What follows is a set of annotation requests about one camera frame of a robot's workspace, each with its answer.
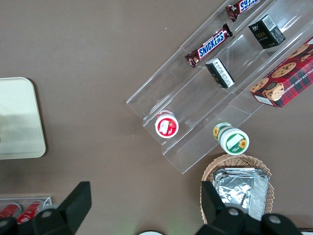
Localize clear acrylic bottle rack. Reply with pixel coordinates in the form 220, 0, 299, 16
0, 195, 53, 221

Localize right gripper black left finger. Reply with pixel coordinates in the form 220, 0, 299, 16
31, 181, 92, 235

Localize light wicker basket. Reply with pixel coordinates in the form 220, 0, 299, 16
200, 154, 275, 225

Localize red lid yogurt cup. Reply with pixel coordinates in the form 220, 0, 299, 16
154, 110, 179, 139

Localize small black carton box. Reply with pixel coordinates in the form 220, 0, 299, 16
248, 14, 286, 50
204, 58, 236, 89

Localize green lid sunflower cup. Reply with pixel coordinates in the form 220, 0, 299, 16
212, 121, 250, 156

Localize red cola bottle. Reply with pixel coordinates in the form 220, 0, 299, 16
0, 202, 22, 219
17, 200, 45, 225

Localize silver foil packets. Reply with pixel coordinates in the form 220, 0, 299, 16
212, 167, 270, 221

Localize beige plastic tray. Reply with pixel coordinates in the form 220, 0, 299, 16
0, 77, 46, 160

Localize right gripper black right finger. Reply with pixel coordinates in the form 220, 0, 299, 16
195, 181, 248, 235

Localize Snickers chocolate bar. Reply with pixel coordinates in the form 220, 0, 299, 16
225, 0, 262, 23
184, 23, 233, 69

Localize red tartan cookie box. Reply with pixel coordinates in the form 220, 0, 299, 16
249, 36, 313, 108

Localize clear acrylic stepped shelf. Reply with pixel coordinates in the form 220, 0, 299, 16
126, 0, 313, 175

